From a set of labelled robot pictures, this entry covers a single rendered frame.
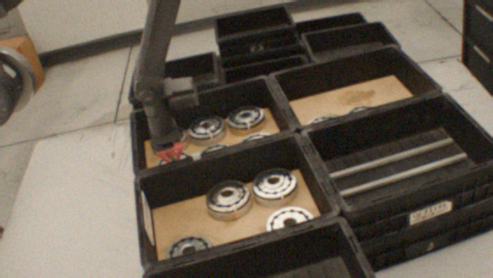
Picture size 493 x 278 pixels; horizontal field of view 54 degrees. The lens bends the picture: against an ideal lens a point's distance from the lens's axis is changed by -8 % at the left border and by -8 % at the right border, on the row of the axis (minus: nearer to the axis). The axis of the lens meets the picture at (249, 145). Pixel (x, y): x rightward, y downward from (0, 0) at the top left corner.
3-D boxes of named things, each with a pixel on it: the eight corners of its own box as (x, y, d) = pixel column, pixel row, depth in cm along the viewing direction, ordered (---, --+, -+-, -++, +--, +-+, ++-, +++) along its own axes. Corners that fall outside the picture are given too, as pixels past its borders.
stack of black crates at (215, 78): (155, 180, 246) (127, 100, 220) (158, 143, 270) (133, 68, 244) (238, 164, 245) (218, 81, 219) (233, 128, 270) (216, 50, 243)
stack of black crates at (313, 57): (323, 147, 245) (313, 62, 218) (311, 113, 269) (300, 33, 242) (403, 131, 244) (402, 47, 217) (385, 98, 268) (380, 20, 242)
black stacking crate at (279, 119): (148, 212, 128) (134, 177, 121) (141, 145, 151) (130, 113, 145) (302, 169, 131) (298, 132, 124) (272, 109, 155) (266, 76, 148)
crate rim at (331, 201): (144, 278, 98) (141, 270, 96) (136, 183, 122) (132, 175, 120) (343, 223, 101) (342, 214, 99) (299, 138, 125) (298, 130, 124)
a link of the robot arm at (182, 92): (136, 62, 115) (137, 92, 111) (186, 52, 115) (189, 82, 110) (150, 94, 125) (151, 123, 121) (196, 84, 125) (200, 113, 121)
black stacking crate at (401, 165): (346, 253, 107) (343, 215, 100) (305, 170, 131) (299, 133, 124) (504, 198, 110) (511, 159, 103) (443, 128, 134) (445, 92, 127)
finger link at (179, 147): (184, 153, 133) (175, 122, 128) (190, 169, 128) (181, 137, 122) (158, 161, 132) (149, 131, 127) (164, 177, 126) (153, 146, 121)
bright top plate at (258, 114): (230, 132, 141) (230, 130, 141) (224, 113, 149) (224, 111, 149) (267, 123, 141) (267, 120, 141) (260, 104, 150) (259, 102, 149)
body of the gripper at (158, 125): (174, 121, 131) (166, 97, 127) (182, 142, 123) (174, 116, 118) (149, 129, 130) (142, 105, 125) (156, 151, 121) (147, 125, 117)
